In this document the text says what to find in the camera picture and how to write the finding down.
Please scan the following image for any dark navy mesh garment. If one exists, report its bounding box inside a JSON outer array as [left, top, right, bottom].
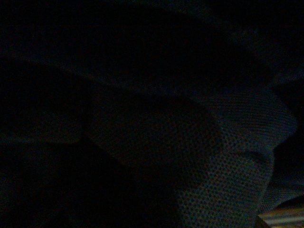
[[0, 0, 304, 228]]

